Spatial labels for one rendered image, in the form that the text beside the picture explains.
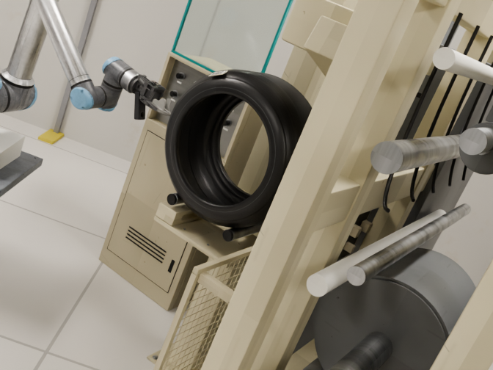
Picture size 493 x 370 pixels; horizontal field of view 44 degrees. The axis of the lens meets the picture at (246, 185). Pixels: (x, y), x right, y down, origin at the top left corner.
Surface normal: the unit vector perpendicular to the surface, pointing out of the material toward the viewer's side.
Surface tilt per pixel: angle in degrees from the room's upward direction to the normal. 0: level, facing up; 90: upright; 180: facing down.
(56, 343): 0
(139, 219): 90
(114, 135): 90
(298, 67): 90
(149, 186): 90
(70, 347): 0
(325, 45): 72
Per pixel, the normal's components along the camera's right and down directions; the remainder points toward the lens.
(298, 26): -0.51, 0.09
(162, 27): -0.04, 0.31
